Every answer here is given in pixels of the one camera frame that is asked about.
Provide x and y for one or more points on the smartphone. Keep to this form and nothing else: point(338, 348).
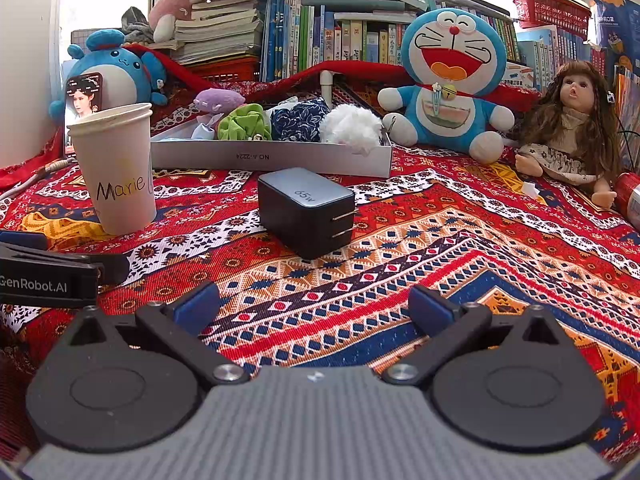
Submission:
point(85, 95)

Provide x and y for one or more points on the red patterned blanket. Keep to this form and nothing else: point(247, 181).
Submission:
point(450, 240)

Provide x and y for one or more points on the long-haired doll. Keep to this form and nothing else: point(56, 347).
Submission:
point(570, 125)

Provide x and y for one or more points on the blue cat plush toy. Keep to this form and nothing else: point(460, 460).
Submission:
point(445, 115)

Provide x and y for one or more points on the white fluffy pompom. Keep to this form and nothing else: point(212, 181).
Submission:
point(350, 127)

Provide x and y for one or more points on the plain red cloth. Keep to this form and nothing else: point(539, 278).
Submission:
point(350, 67)

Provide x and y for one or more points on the white tissue scrap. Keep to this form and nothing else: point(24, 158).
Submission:
point(531, 190)

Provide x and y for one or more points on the white and blue carton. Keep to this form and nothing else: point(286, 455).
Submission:
point(520, 77)

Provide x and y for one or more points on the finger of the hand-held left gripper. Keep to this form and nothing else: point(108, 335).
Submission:
point(22, 240)
point(112, 267)

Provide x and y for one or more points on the row of blue books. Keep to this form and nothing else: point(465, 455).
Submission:
point(550, 50)

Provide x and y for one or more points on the round blue plush toy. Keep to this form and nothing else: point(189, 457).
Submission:
point(125, 67)

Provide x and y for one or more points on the stack of flat books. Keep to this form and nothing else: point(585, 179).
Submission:
point(215, 30)

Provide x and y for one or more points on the shallow white cardboard box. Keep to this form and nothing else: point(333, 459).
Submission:
point(225, 157)

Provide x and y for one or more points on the small purple plush toy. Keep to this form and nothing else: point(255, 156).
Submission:
point(217, 100)

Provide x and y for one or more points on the blue printed box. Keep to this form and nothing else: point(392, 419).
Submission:
point(615, 30)

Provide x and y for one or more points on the white paper cup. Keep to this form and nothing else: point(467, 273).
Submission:
point(115, 160)

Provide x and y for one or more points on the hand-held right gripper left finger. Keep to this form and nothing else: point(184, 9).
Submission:
point(197, 305)

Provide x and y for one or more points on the grey cloth bundle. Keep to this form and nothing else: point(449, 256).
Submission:
point(135, 22)

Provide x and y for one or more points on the light blue mask packet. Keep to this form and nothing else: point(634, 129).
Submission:
point(202, 131)

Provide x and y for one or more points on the grey gridded board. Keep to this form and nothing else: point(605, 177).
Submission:
point(80, 37)

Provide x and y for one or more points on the blue floral cloth pouch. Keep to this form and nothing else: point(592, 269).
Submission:
point(300, 120)

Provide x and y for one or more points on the colourful upright folders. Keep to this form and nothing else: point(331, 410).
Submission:
point(627, 105)

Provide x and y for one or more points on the row of upright books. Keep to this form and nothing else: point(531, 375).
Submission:
point(350, 40)

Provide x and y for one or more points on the red plastic basket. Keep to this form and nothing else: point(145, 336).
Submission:
point(550, 10)

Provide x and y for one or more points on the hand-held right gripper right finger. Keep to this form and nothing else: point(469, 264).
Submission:
point(430, 310)

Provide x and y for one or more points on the shiny red roll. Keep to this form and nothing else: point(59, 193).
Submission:
point(630, 195)

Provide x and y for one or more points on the white plastic pipe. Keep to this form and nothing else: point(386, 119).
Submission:
point(327, 85)

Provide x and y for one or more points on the red plastic crate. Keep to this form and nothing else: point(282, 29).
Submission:
point(225, 70)

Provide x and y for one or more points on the black power adapter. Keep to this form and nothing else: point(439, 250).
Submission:
point(295, 215)

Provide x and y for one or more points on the pink plush toy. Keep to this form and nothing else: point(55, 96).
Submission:
point(167, 10)

